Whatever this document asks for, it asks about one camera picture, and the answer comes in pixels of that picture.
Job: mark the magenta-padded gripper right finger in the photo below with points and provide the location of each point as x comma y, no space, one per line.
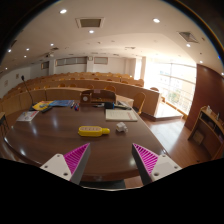
164,165

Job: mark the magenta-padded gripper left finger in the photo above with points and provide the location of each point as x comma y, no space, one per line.
57,165

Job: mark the wooden shelf unit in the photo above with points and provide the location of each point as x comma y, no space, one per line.
206,133

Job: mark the raised wooden platform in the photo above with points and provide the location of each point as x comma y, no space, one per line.
165,111

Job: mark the black remote control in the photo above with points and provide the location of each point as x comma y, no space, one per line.
46,109

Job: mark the white and red leaflet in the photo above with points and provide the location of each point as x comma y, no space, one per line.
27,116

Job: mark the yellow booklet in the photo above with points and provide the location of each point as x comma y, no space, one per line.
40,106

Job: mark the blue marker pen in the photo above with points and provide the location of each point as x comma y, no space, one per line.
72,105

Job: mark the blue booklet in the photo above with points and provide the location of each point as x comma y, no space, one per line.
61,103

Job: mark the white notebook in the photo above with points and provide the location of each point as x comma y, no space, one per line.
120,115

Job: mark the wooden chair with yellow seat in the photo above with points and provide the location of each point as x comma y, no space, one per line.
139,100

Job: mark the wooden auditorium desk rows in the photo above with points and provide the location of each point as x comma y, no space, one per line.
60,94

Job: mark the black handheld microphone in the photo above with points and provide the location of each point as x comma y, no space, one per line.
109,105

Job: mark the wooden desk organizer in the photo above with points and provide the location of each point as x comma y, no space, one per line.
100,96

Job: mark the group of auditorium chairs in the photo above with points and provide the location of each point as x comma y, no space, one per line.
110,88

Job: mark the black gooseneck microphone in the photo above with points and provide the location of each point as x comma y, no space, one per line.
23,78

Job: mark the ceiling projector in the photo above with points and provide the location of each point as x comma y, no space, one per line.
49,55

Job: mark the slatted ceiling air vent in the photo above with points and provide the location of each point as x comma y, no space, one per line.
188,36

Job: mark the square ceiling air vent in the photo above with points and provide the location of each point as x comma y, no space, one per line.
90,22

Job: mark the group of ceiling lights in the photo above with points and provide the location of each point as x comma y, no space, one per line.
63,11

